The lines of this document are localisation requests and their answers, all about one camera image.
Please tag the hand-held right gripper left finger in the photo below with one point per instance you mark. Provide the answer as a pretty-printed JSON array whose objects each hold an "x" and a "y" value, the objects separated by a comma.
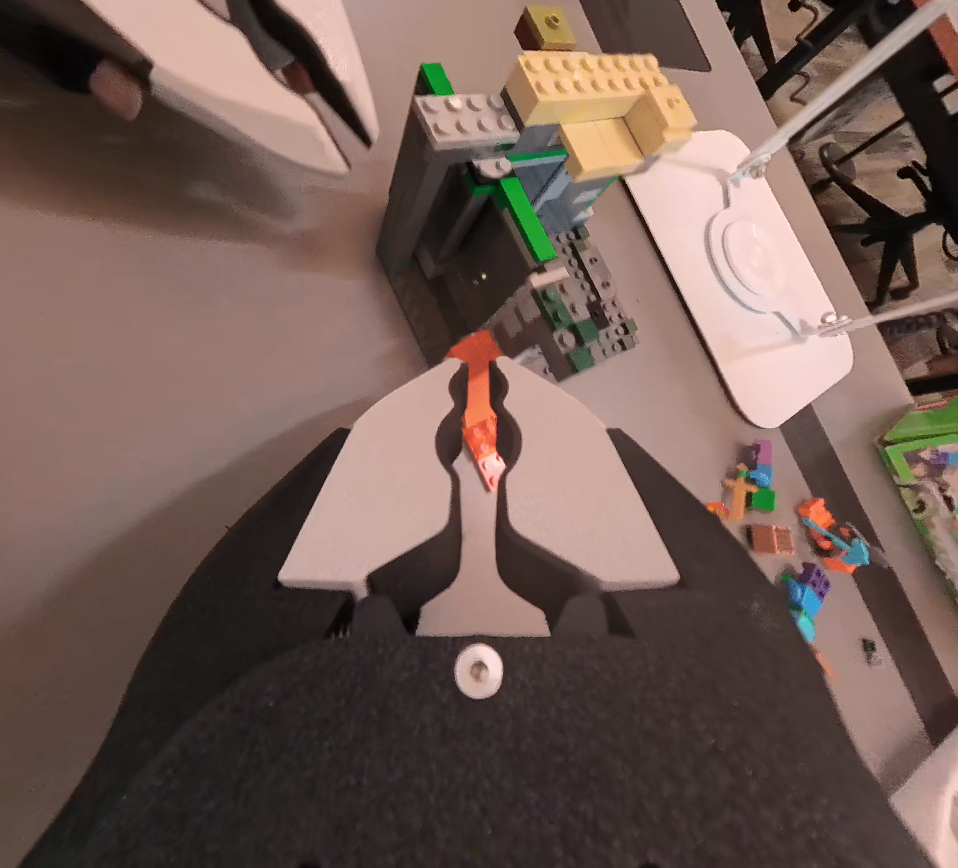
[{"x": 374, "y": 501}]

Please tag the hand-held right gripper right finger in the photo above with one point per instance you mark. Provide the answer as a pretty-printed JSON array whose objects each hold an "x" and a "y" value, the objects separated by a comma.
[{"x": 591, "y": 509}]

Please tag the small orange lego brick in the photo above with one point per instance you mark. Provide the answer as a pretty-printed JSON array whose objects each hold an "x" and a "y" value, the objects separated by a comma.
[{"x": 473, "y": 348}]

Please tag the grey tan lego building model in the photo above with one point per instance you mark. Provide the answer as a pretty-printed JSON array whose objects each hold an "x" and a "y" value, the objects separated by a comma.
[{"x": 464, "y": 247}]

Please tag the grey desk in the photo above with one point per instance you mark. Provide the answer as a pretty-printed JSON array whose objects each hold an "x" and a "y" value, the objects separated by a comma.
[{"x": 187, "y": 359}]

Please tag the person's left hand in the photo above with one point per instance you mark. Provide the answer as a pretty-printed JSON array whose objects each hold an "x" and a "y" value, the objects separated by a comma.
[{"x": 116, "y": 93}]

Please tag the brown lego block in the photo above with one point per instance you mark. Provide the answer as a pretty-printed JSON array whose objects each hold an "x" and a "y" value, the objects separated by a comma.
[{"x": 771, "y": 540}]

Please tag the purple blue lego figure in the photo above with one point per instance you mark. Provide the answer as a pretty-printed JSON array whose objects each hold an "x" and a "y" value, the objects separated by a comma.
[{"x": 804, "y": 595}]

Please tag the orange teal lego vehicle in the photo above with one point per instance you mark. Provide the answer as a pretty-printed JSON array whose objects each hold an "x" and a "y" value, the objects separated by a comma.
[{"x": 831, "y": 535}]

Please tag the white book stand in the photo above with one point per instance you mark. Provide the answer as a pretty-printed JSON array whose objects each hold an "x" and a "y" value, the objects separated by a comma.
[{"x": 756, "y": 329}]

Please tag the small dark green lego piece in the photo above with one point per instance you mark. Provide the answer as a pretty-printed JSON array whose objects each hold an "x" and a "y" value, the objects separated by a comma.
[{"x": 870, "y": 651}]

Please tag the green lego set box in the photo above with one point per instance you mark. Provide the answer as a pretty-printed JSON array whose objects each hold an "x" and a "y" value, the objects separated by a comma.
[{"x": 924, "y": 494}]

